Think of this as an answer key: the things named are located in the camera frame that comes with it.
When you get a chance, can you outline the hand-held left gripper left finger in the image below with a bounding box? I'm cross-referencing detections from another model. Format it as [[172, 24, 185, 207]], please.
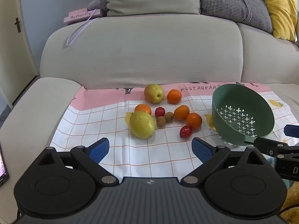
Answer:
[[37, 137, 118, 187]]

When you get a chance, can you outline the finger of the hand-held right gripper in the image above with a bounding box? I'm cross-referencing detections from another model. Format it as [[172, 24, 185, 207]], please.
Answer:
[[253, 136, 299, 156], [284, 124, 299, 137]]

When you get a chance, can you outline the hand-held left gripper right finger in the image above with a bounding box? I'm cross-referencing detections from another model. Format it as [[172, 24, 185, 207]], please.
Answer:
[[180, 137, 264, 185]]

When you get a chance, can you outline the orange tangerine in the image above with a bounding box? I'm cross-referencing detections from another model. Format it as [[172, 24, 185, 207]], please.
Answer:
[[174, 105, 190, 121], [186, 112, 203, 130], [167, 89, 182, 104], [134, 104, 152, 116]]

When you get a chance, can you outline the large yellow pear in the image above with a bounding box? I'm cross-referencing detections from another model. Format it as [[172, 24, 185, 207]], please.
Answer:
[[129, 111, 156, 139]]

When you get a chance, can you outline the green plastic colander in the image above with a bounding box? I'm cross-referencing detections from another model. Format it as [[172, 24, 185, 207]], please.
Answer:
[[211, 83, 275, 146]]

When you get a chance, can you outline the pink checked printed cloth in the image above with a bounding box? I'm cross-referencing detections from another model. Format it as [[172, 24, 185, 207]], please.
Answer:
[[50, 82, 299, 178]]

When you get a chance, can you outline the yellow fluffy plush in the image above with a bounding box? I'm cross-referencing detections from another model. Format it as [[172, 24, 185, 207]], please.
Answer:
[[279, 181, 299, 224]]

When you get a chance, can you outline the smartphone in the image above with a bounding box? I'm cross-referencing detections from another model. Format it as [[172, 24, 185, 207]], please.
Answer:
[[0, 142, 10, 187]]

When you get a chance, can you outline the beige sofa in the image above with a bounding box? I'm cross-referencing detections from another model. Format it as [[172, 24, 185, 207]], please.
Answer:
[[0, 0, 299, 224]]

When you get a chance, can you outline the yellow cushion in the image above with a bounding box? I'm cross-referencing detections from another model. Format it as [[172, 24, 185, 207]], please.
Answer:
[[263, 0, 298, 43]]

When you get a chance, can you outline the white ribbon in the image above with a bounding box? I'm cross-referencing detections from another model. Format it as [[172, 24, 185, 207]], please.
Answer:
[[66, 9, 98, 47]]

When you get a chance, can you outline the white door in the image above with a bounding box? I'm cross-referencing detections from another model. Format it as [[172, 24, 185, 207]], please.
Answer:
[[0, 0, 40, 119]]

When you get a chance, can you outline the pink gift box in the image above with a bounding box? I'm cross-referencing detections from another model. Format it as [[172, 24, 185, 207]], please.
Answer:
[[64, 9, 101, 26]]

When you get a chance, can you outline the houndstooth cushion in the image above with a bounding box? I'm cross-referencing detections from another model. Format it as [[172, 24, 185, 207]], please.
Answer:
[[198, 0, 274, 33]]

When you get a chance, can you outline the purple plush toy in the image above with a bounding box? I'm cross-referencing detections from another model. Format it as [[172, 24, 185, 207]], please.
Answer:
[[88, 0, 108, 12]]

